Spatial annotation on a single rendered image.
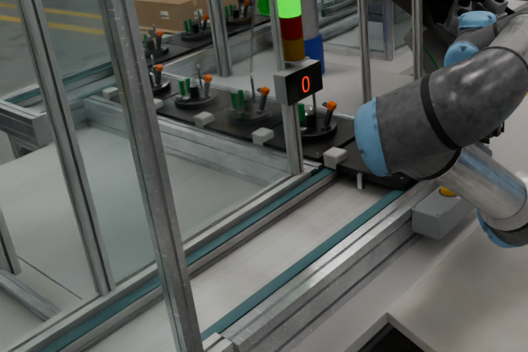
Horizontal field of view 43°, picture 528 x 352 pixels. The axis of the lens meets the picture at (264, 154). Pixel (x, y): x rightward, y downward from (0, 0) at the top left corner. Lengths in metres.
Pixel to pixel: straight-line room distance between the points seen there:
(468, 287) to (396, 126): 0.56
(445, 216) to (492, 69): 0.59
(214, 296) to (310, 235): 0.28
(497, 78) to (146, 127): 0.47
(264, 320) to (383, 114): 0.45
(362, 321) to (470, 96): 0.58
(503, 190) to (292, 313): 0.43
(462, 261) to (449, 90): 0.64
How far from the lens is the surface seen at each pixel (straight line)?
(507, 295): 1.43
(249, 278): 1.40
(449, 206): 1.51
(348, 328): 1.34
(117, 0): 0.81
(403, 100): 0.97
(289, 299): 1.26
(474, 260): 1.52
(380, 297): 1.41
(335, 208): 1.60
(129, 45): 0.83
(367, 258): 1.41
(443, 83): 0.95
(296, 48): 1.52
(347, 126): 1.89
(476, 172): 1.13
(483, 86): 0.95
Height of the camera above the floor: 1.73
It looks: 26 degrees down
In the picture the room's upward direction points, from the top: 7 degrees counter-clockwise
